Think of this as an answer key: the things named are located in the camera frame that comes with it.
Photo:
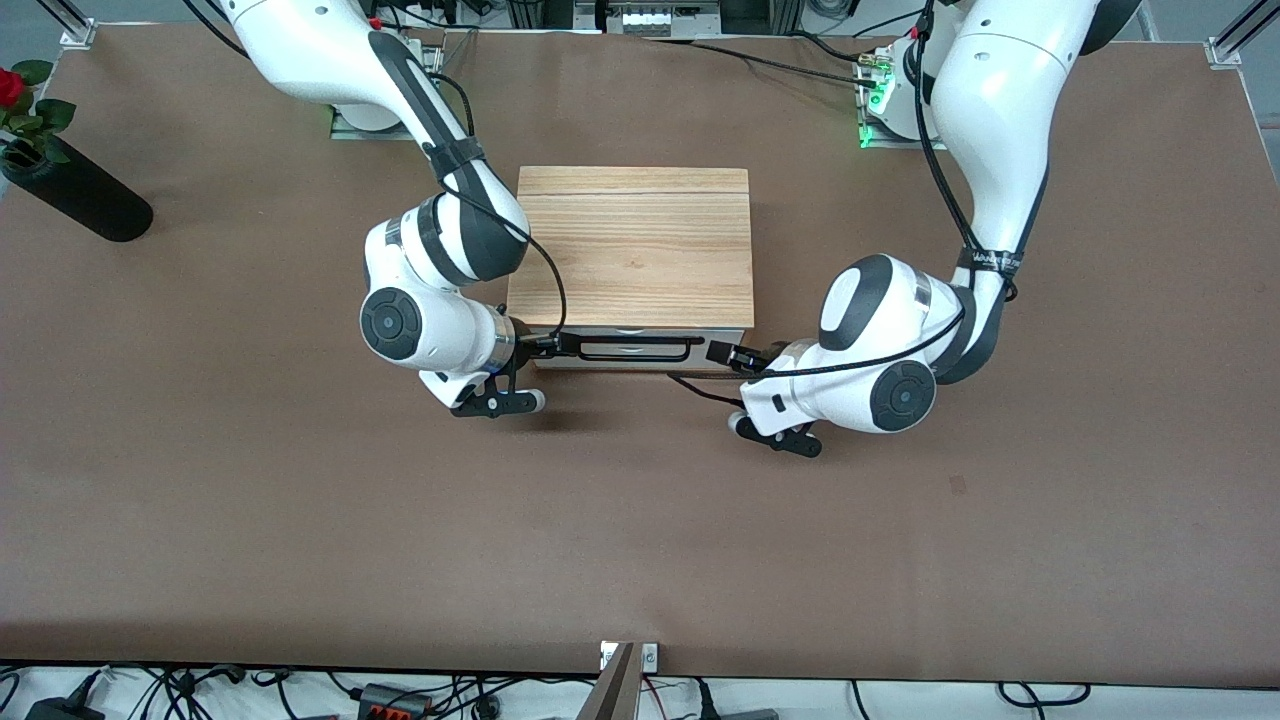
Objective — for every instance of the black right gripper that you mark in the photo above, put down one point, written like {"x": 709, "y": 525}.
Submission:
{"x": 527, "y": 341}

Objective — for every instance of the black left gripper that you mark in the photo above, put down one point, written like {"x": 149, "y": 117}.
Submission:
{"x": 757, "y": 359}

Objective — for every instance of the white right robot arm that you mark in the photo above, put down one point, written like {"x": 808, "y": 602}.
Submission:
{"x": 300, "y": 40}

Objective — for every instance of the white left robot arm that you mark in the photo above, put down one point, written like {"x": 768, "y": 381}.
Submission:
{"x": 1000, "y": 100}

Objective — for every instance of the wooden drawer cabinet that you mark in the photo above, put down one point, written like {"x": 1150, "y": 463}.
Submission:
{"x": 630, "y": 250}

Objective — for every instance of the brown table cover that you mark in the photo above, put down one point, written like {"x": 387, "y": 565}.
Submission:
{"x": 300, "y": 500}

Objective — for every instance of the white power strip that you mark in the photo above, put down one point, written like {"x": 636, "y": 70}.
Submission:
{"x": 645, "y": 22}

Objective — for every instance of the black box with orange connectors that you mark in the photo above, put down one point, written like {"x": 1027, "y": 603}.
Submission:
{"x": 392, "y": 702}

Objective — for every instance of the black cylindrical vase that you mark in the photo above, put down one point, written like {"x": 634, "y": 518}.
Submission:
{"x": 80, "y": 195}

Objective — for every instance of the red rose with leaves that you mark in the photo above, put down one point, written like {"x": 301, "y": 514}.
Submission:
{"x": 10, "y": 88}

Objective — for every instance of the black power adapter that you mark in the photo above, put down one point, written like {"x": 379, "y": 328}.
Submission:
{"x": 65, "y": 711}

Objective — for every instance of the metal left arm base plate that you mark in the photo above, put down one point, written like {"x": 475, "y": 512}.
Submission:
{"x": 868, "y": 143}

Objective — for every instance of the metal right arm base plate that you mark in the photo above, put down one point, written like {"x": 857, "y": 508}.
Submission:
{"x": 345, "y": 128}

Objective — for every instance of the metal table edge bracket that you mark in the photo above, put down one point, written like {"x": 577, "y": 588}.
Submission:
{"x": 648, "y": 657}

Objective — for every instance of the camera mount post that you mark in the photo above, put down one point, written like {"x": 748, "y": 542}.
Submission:
{"x": 612, "y": 695}

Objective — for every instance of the metal corner bracket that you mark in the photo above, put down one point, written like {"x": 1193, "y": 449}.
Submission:
{"x": 78, "y": 35}
{"x": 1222, "y": 52}

